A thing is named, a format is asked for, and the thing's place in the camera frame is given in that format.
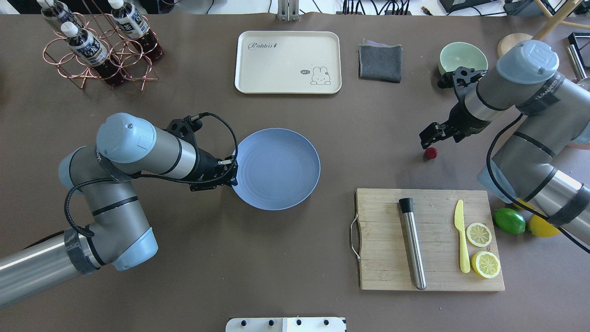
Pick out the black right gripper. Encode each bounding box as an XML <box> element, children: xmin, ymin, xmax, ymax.
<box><xmin>419</xmin><ymin>101</ymin><xmax>490</xmax><ymax>149</ymax></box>

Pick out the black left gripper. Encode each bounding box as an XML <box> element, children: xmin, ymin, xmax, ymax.
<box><xmin>194</xmin><ymin>149</ymin><xmax>238</xmax><ymax>191</ymax></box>

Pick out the red strawberry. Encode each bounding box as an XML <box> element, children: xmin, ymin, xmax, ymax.
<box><xmin>424</xmin><ymin>147</ymin><xmax>438</xmax><ymax>160</ymax></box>

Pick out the blue plate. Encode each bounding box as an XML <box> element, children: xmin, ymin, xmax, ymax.
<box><xmin>233</xmin><ymin>128</ymin><xmax>321</xmax><ymax>211</ymax></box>

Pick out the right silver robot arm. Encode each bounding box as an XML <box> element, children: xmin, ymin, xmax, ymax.
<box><xmin>419</xmin><ymin>40</ymin><xmax>590</xmax><ymax>244</ymax></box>

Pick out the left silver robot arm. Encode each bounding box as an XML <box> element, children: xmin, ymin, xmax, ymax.
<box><xmin>0</xmin><ymin>112</ymin><xmax>238</xmax><ymax>307</ymax></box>

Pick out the mint green bowl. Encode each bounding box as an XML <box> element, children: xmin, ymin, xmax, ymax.
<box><xmin>438</xmin><ymin>42</ymin><xmax>488</xmax><ymax>75</ymax></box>

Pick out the steel muddler black tip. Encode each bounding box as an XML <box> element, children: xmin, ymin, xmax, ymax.
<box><xmin>399</xmin><ymin>197</ymin><xmax>426</xmax><ymax>291</ymax></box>

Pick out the grey folded cloth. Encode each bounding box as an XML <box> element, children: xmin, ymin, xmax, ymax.
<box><xmin>358</xmin><ymin>41</ymin><xmax>404</xmax><ymax>83</ymax></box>

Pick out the yellow lemon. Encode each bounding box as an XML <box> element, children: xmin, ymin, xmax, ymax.
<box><xmin>528</xmin><ymin>214</ymin><xmax>561</xmax><ymax>237</ymax></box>
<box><xmin>512</xmin><ymin>198</ymin><xmax>535</xmax><ymax>211</ymax></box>

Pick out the lemon half slice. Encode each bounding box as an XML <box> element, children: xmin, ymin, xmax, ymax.
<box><xmin>471</xmin><ymin>251</ymin><xmax>501</xmax><ymax>278</ymax></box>
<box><xmin>466</xmin><ymin>223</ymin><xmax>492</xmax><ymax>248</ymax></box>

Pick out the green lime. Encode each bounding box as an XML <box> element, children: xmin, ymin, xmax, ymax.
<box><xmin>493</xmin><ymin>208</ymin><xmax>526</xmax><ymax>235</ymax></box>

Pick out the cream rabbit tray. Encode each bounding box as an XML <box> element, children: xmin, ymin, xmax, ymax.
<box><xmin>234</xmin><ymin>31</ymin><xmax>342</xmax><ymax>94</ymax></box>

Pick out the yellow plastic knife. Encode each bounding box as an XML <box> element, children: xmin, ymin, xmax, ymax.
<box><xmin>454</xmin><ymin>199</ymin><xmax>471</xmax><ymax>273</ymax></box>

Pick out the wooden cutting board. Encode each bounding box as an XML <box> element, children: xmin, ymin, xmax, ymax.
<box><xmin>355</xmin><ymin>188</ymin><xmax>504</xmax><ymax>292</ymax></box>

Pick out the metal ice scoop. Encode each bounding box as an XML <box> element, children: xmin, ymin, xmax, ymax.
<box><xmin>566</xmin><ymin>44</ymin><xmax>590</xmax><ymax>92</ymax></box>

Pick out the wooden cup tree stand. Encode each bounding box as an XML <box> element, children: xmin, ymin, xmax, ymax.
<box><xmin>497</xmin><ymin>0</ymin><xmax>590</xmax><ymax>57</ymax></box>

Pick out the dark tea bottle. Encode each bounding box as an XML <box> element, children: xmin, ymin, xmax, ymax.
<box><xmin>61</xmin><ymin>22</ymin><xmax>125</xmax><ymax>86</ymax></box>
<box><xmin>37</xmin><ymin>0</ymin><xmax>84</xmax><ymax>35</ymax></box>
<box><xmin>109</xmin><ymin>0</ymin><xmax>164</xmax><ymax>62</ymax></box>

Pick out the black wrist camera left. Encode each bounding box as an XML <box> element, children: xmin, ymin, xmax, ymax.
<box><xmin>165</xmin><ymin>115</ymin><xmax>203</xmax><ymax>150</ymax></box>

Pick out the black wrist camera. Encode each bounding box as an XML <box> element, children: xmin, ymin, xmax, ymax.
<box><xmin>165</xmin><ymin>115</ymin><xmax>203</xmax><ymax>150</ymax></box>
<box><xmin>437</xmin><ymin>66</ymin><xmax>489</xmax><ymax>101</ymax></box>

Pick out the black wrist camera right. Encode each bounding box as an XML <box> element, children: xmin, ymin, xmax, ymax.
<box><xmin>437</xmin><ymin>66</ymin><xmax>489</xmax><ymax>101</ymax></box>

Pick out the copper wire bottle rack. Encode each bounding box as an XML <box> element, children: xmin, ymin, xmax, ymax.
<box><xmin>42</xmin><ymin>13</ymin><xmax>159</xmax><ymax>91</ymax></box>

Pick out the aluminium frame post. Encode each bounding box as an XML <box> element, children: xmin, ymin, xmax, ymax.
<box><xmin>277</xmin><ymin>0</ymin><xmax>300</xmax><ymax>22</ymax></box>

